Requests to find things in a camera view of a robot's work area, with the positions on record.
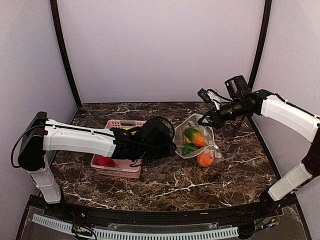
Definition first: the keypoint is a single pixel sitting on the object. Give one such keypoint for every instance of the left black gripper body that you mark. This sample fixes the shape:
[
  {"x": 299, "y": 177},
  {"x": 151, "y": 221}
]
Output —
[{"x": 153, "y": 151}]

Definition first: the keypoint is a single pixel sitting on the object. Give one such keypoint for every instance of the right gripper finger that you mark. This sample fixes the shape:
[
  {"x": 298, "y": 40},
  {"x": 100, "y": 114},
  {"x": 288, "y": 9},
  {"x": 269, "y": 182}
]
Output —
[
  {"x": 209, "y": 116},
  {"x": 205, "y": 123}
]

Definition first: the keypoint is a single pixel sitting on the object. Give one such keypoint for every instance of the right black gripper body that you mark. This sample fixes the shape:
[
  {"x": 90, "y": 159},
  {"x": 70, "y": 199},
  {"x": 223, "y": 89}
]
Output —
[{"x": 238, "y": 110}]

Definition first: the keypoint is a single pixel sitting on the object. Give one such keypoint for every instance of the orange green toy mango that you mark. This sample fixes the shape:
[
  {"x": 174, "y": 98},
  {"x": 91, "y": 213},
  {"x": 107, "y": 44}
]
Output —
[{"x": 195, "y": 136}]

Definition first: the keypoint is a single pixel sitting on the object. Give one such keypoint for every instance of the clear dotted zip bag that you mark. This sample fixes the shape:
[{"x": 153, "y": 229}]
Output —
[{"x": 207, "y": 132}]

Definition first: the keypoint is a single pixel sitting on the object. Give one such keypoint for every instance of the yellow toy lemon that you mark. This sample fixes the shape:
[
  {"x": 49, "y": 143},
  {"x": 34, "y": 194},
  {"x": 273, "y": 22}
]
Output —
[{"x": 187, "y": 140}]

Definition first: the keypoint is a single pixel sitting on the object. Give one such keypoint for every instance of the yellow toy banana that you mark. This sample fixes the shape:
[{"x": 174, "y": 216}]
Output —
[{"x": 129, "y": 129}]

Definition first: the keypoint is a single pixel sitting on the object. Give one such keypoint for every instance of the orange toy fruit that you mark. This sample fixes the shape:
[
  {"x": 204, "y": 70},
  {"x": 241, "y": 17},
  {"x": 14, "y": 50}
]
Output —
[{"x": 205, "y": 159}]

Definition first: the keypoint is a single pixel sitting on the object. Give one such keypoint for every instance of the pink plastic basket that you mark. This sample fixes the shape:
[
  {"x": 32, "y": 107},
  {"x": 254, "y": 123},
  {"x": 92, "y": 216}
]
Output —
[{"x": 124, "y": 168}]

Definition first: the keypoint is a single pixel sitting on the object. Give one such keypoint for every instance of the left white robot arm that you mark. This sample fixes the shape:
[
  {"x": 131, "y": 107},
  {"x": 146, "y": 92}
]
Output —
[{"x": 43, "y": 135}]

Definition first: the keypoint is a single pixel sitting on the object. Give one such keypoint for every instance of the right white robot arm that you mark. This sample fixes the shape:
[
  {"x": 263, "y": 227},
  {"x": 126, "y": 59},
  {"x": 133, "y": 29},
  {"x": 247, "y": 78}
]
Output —
[{"x": 262, "y": 137}]

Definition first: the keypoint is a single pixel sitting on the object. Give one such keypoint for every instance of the red toy fruit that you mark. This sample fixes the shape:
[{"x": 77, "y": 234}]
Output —
[{"x": 105, "y": 162}]

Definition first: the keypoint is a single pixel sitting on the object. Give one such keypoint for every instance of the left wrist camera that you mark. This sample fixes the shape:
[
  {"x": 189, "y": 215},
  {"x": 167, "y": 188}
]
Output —
[{"x": 157, "y": 131}]

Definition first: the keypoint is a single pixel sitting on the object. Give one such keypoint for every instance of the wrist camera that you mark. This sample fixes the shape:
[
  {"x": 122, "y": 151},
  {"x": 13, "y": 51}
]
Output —
[
  {"x": 237, "y": 87},
  {"x": 157, "y": 131}
]

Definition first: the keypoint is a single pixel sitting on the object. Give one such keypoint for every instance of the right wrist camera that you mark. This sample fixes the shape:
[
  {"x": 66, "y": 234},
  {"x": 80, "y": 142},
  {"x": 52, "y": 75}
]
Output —
[{"x": 237, "y": 87}]

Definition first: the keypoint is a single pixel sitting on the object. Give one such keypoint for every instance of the right black frame post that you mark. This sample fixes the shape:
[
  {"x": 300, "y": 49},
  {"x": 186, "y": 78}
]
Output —
[{"x": 261, "y": 43}]

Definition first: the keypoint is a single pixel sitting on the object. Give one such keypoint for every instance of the black frame post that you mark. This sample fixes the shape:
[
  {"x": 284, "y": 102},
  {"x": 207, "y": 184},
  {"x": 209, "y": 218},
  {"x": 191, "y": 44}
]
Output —
[
  {"x": 63, "y": 52},
  {"x": 261, "y": 43}
]

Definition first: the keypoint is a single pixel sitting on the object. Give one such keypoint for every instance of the white slotted cable duct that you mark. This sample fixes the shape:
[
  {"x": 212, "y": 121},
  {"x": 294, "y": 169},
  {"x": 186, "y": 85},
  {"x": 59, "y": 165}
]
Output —
[{"x": 117, "y": 231}]

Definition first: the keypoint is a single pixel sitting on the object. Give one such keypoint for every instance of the black front rail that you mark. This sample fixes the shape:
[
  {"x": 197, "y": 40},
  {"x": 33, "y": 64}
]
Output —
[{"x": 244, "y": 216}]

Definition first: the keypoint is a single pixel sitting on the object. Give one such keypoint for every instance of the left black frame post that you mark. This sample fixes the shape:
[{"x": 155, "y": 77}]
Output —
[{"x": 63, "y": 52}]

